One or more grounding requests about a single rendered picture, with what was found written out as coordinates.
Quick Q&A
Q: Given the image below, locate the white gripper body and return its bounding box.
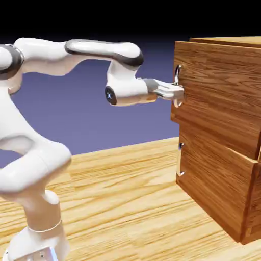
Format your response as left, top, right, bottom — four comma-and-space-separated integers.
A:
155, 80, 185, 101

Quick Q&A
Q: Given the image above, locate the long curved silver handle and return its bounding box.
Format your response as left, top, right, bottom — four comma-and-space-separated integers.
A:
172, 64, 184, 108

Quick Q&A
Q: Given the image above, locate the large wooden cabinet door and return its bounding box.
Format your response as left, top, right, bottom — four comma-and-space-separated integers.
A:
170, 41, 261, 160

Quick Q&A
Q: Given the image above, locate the wooden cabinet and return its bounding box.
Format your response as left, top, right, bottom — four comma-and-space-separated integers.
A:
170, 36, 261, 246

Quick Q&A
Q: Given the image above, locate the small wooden cabinet door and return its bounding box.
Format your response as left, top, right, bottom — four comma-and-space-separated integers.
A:
175, 122, 259, 243

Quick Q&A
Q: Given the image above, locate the short curved silver handle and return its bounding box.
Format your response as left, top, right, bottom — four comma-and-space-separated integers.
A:
176, 142, 186, 177

